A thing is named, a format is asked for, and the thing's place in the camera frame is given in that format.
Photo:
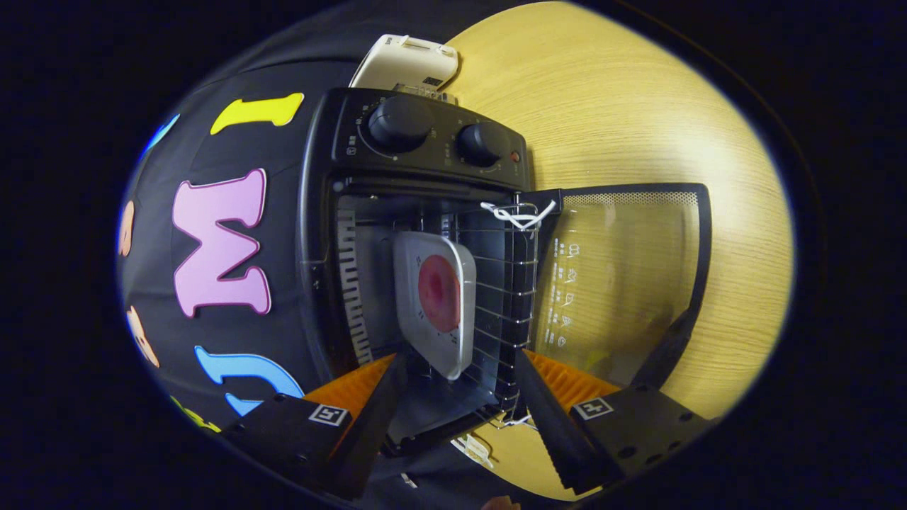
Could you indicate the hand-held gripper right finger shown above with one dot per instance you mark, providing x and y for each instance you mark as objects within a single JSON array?
[{"x": 549, "y": 425}]

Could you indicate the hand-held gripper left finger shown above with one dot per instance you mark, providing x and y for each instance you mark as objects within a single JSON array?
[{"x": 368, "y": 432}]

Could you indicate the white square plate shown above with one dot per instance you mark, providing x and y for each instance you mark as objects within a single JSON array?
[{"x": 418, "y": 326}]

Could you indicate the pink round food slice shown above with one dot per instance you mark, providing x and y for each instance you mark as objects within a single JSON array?
[{"x": 439, "y": 294}]

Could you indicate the black toaster oven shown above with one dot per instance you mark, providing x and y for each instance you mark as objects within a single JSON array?
[{"x": 425, "y": 156}]

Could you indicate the white toaster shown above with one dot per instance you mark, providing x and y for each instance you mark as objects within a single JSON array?
[{"x": 404, "y": 67}]

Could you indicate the white divided snack dish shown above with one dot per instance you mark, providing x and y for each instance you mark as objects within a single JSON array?
[{"x": 473, "y": 450}]

